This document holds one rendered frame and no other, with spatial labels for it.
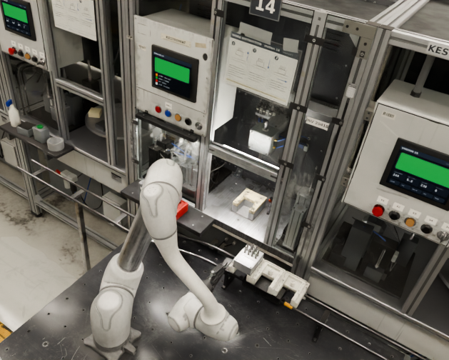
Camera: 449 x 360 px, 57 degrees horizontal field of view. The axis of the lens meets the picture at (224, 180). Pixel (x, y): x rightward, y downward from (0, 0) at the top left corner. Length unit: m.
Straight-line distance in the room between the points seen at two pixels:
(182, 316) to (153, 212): 0.55
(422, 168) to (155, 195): 0.92
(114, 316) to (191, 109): 0.95
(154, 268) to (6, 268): 1.38
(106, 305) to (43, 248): 1.68
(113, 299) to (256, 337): 0.69
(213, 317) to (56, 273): 1.74
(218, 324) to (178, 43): 1.17
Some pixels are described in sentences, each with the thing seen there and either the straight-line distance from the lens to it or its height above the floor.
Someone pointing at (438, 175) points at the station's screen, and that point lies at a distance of 1.59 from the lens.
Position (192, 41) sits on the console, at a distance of 1.82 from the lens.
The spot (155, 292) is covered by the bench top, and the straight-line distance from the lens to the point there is 2.15.
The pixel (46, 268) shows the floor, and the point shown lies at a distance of 3.26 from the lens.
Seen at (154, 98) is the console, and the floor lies 1.47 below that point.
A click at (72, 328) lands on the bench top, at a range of 2.08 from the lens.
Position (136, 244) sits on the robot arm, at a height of 1.13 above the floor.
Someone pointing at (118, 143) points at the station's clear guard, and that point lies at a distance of 2.44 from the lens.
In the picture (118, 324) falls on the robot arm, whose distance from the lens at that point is 1.81.
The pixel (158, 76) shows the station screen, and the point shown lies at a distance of 1.96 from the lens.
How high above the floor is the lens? 2.38
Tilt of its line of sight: 37 degrees down
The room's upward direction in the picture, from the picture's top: 7 degrees clockwise
